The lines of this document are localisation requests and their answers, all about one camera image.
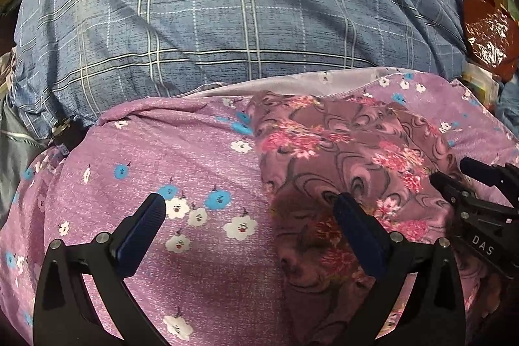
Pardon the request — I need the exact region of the mauve pink floral garment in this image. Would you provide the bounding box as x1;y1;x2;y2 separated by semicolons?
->
244;89;504;346

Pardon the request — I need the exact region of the blue plaid pillow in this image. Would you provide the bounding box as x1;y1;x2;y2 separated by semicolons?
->
8;0;467;140

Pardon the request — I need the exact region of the red foil packet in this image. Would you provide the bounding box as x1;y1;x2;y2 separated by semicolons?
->
463;0;518;82

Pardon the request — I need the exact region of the purple floral bedsheet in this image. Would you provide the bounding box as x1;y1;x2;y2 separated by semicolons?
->
1;68;518;345

